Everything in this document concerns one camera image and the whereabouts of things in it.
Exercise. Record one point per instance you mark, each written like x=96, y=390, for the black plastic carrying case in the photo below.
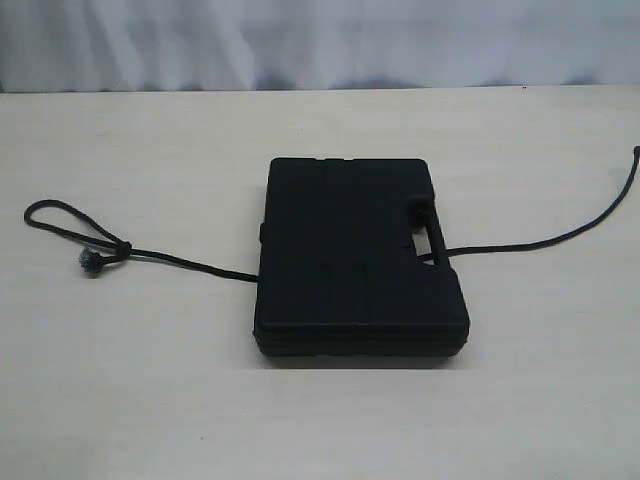
x=353, y=262

